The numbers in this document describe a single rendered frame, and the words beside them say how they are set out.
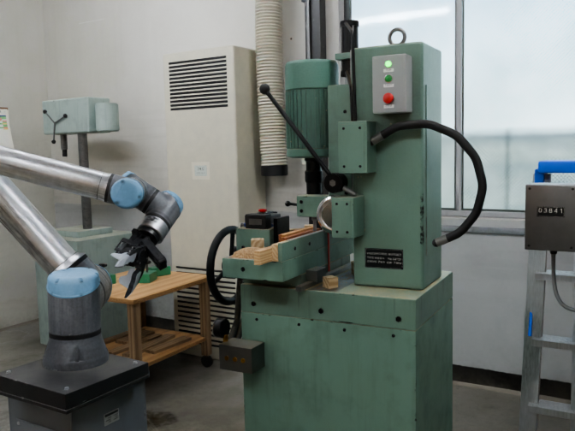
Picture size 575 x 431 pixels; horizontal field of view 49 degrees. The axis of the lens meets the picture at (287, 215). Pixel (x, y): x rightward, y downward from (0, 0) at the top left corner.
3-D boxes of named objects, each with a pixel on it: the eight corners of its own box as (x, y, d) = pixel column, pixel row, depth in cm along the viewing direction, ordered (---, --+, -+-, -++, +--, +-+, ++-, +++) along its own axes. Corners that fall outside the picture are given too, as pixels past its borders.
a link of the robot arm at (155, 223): (170, 238, 205) (166, 217, 198) (163, 249, 202) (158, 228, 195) (145, 231, 207) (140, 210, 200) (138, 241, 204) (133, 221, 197)
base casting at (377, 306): (302, 284, 242) (301, 260, 241) (453, 297, 215) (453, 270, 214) (240, 311, 202) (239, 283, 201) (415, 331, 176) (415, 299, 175)
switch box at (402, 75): (379, 114, 186) (378, 59, 184) (412, 112, 181) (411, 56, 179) (371, 113, 180) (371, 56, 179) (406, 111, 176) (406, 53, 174)
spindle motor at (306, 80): (301, 157, 221) (299, 67, 218) (347, 156, 213) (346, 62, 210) (277, 158, 206) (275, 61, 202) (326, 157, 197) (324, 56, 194)
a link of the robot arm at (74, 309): (42, 336, 182) (39, 276, 180) (56, 321, 198) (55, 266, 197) (96, 334, 183) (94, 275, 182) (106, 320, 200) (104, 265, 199)
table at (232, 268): (287, 246, 250) (286, 232, 250) (358, 250, 236) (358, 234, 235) (196, 274, 197) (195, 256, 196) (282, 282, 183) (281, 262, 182)
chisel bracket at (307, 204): (305, 219, 217) (305, 194, 216) (343, 220, 210) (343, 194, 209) (295, 221, 210) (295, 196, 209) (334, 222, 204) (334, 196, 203)
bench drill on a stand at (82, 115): (93, 324, 456) (80, 103, 440) (154, 337, 421) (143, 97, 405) (34, 342, 416) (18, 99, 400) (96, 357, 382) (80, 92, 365)
